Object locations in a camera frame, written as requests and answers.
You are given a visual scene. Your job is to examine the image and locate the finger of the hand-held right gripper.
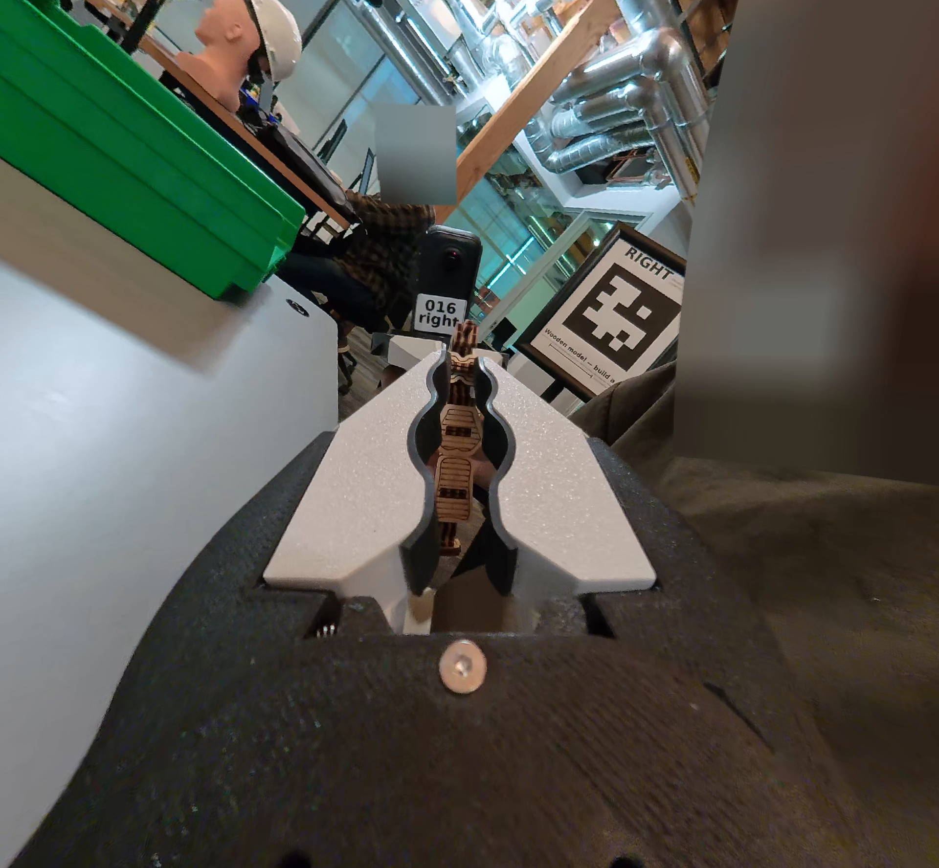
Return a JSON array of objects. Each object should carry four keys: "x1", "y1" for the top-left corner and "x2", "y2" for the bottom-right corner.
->
[
  {"x1": 373, "y1": 331, "x2": 448, "y2": 370},
  {"x1": 506, "y1": 353, "x2": 588, "y2": 420}
]

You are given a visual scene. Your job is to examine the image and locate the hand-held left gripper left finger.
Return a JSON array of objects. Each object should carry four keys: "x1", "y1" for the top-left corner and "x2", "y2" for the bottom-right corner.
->
[{"x1": 262, "y1": 352, "x2": 448, "y2": 634}]

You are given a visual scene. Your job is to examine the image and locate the wooden support beam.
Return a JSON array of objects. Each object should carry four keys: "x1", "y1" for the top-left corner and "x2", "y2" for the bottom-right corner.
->
[{"x1": 455, "y1": 0, "x2": 626, "y2": 207}]

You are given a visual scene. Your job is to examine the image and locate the laser-cut wooden model piece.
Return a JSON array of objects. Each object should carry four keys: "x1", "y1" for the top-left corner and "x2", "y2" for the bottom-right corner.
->
[{"x1": 433, "y1": 319, "x2": 489, "y2": 554}]

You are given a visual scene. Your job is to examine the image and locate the black equipment case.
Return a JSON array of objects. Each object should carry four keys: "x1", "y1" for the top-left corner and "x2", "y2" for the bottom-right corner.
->
[{"x1": 253, "y1": 116, "x2": 346, "y2": 188}]

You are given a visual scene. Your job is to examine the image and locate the green plastic bin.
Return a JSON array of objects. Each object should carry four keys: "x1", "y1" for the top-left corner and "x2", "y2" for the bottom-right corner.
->
[{"x1": 0, "y1": 0, "x2": 306, "y2": 304}]

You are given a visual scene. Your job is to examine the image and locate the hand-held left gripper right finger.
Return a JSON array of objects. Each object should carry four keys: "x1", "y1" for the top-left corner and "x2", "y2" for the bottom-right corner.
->
[{"x1": 458, "y1": 356, "x2": 657, "y2": 634}]

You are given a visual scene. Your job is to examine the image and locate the white hard hat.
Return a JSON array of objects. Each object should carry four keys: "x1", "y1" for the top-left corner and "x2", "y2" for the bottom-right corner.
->
[{"x1": 235, "y1": 0, "x2": 303, "y2": 84}]

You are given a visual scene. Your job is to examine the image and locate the wooden table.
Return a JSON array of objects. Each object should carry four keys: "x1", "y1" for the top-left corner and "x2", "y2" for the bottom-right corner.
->
[{"x1": 73, "y1": 0, "x2": 355, "y2": 232}]

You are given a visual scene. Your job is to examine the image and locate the mannequin head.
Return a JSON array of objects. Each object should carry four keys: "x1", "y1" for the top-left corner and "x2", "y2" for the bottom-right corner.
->
[{"x1": 176, "y1": 0, "x2": 259, "y2": 113}]

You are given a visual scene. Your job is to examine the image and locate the silver insulated pipes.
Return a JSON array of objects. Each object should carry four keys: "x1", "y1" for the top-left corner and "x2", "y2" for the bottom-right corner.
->
[{"x1": 543, "y1": 24, "x2": 709, "y2": 181}]

